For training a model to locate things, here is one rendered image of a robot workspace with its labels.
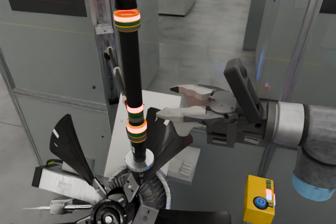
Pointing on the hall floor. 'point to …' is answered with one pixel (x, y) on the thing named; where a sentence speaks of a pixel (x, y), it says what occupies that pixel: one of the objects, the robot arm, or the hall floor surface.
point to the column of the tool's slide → (112, 109)
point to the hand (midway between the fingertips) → (167, 98)
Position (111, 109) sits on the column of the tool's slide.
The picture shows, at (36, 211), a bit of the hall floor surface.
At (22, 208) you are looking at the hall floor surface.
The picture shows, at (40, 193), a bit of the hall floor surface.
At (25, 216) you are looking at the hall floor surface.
